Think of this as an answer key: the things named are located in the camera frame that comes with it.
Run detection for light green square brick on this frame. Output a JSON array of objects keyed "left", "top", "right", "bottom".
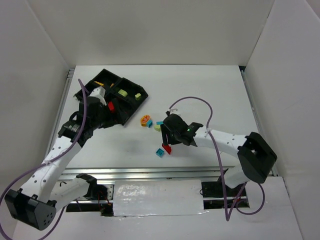
[{"left": 135, "top": 93, "right": 142, "bottom": 101}]

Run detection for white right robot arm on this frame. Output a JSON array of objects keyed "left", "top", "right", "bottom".
[{"left": 161, "top": 113, "right": 277, "bottom": 189}]

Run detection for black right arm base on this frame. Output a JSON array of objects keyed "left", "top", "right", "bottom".
[{"left": 199, "top": 180, "right": 243, "bottom": 199}]

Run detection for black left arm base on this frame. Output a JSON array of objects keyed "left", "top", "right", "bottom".
[{"left": 76, "top": 173, "right": 113, "bottom": 217}]

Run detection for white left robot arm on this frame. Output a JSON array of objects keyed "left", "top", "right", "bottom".
[{"left": 4, "top": 96, "right": 129, "bottom": 231}]

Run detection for red curved slope brick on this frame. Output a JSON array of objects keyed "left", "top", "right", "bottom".
[{"left": 162, "top": 144, "right": 172, "bottom": 155}]

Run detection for teal flat square brick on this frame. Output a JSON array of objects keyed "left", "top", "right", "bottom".
[{"left": 155, "top": 148, "right": 165, "bottom": 158}]

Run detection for light green curved brick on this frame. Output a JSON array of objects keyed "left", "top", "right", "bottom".
[{"left": 154, "top": 125, "right": 161, "bottom": 132}]

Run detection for black four-compartment bin tray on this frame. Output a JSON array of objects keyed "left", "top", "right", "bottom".
[{"left": 84, "top": 69, "right": 149, "bottom": 126}]

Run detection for yellow flower-print arch brick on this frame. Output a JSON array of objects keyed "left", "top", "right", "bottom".
[{"left": 140, "top": 115, "right": 151, "bottom": 127}]

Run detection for small teal square brick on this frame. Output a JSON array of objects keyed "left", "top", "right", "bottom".
[{"left": 146, "top": 120, "right": 153, "bottom": 128}]

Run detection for white foam cover panel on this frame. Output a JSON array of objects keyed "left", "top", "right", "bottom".
[{"left": 113, "top": 179, "right": 205, "bottom": 217}]

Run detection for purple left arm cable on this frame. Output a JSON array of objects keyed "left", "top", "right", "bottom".
[{"left": 0, "top": 78, "right": 90, "bottom": 240}]

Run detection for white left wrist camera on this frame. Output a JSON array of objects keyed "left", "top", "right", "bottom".
[{"left": 89, "top": 86, "right": 107, "bottom": 106}]

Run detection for aluminium front rail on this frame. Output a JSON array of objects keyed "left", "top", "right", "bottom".
[{"left": 58, "top": 166, "right": 276, "bottom": 181}]

